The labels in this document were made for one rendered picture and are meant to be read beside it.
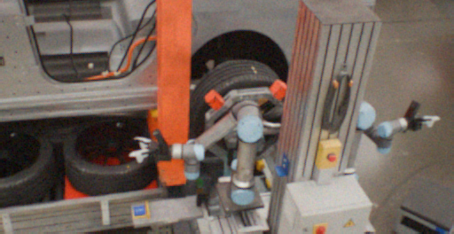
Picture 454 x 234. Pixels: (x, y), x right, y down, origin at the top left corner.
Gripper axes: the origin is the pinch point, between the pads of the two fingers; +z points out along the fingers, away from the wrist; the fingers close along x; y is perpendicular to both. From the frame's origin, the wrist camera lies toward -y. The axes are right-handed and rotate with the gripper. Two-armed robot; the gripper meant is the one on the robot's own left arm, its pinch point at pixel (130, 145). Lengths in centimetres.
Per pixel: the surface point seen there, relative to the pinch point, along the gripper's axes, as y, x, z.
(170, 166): 48, 56, -16
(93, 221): 95, 59, 34
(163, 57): -28, 45, -12
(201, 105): 14, 73, -33
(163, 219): 74, 38, -13
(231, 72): -4, 84, -51
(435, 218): 83, 59, -191
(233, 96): 3, 66, -52
